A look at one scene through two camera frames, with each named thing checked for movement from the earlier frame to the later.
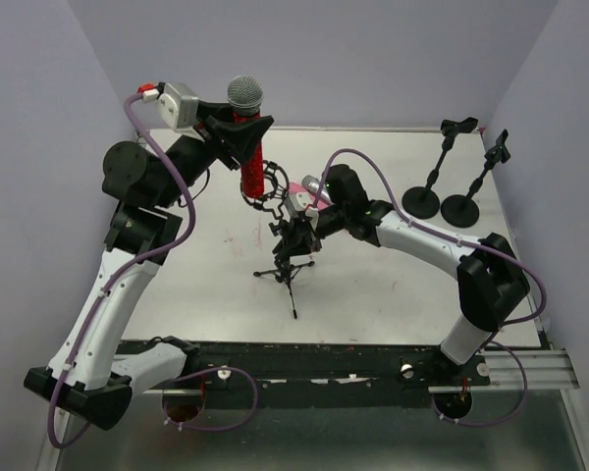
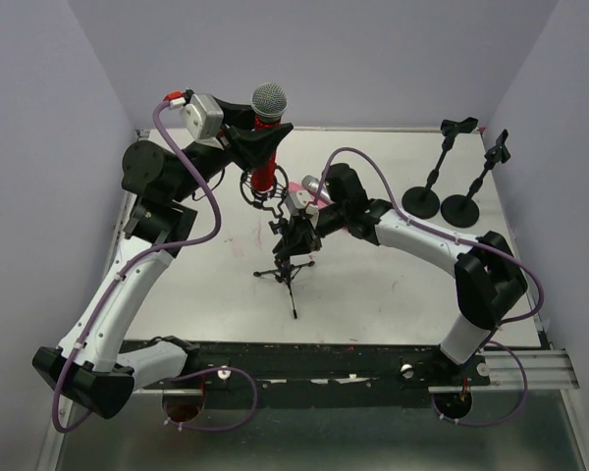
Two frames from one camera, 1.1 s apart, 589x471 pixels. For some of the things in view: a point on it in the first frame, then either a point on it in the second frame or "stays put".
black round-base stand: [422, 202] stays put
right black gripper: [303, 231] stays put
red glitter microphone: [245, 94] -> [268, 106]
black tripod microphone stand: [276, 188] stays put
